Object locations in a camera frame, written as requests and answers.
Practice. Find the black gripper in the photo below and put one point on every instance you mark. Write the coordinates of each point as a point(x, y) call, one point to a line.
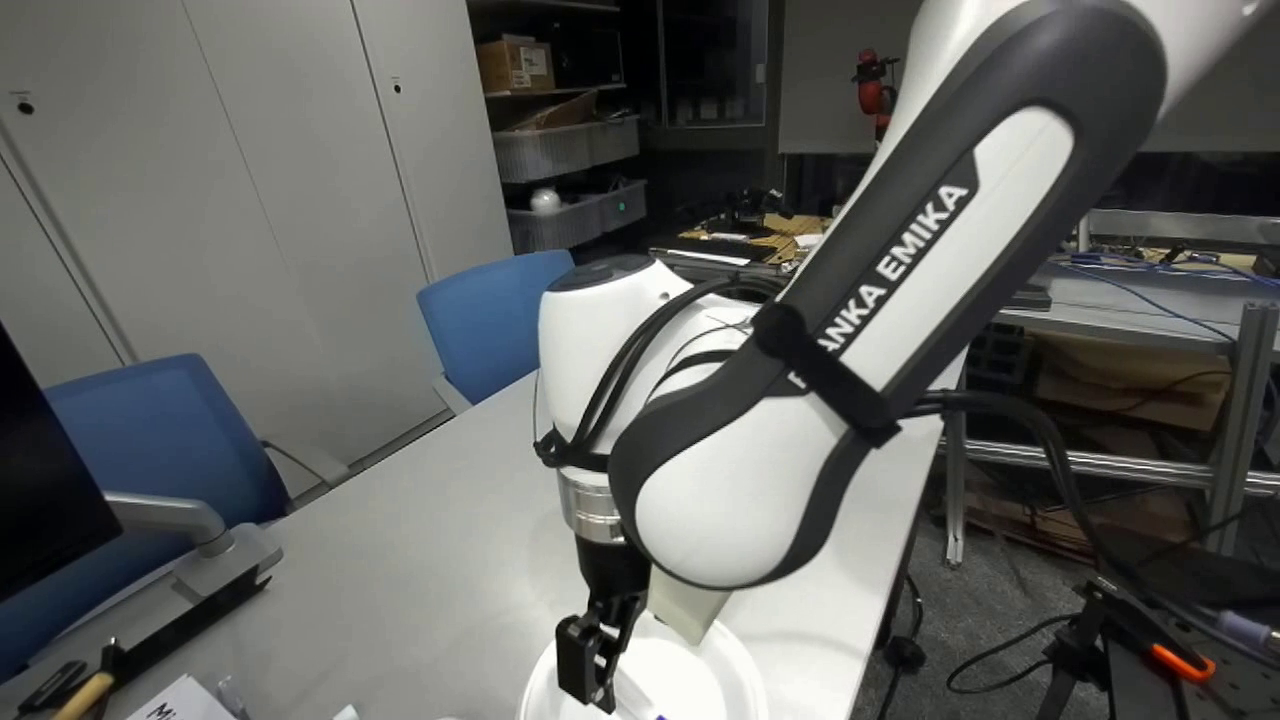
point(594, 641)

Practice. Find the white Franka Emika robot arm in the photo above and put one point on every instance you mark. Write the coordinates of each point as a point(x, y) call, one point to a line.
point(708, 429)

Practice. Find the blue chair near table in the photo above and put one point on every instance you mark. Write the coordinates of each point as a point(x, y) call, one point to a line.
point(481, 320)

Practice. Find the blue chair at left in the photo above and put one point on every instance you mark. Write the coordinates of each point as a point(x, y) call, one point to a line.
point(154, 429)

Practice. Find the white round plate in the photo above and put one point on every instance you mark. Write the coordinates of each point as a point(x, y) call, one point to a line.
point(661, 677)

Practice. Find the grey storage shelf bins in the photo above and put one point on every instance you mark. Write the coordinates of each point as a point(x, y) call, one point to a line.
point(568, 186)

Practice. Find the red fire extinguisher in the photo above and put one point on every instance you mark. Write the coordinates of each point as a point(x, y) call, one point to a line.
point(875, 89)

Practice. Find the black monitor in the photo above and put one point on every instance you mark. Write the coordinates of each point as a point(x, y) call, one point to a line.
point(50, 503)

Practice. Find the black tripod with orange clamp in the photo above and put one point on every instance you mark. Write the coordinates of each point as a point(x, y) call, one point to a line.
point(1177, 645)

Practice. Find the wooden handled tool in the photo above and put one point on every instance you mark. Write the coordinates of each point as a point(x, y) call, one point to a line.
point(82, 690)

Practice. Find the aluminium frame workbench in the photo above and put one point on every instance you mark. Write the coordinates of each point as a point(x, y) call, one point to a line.
point(1160, 342)

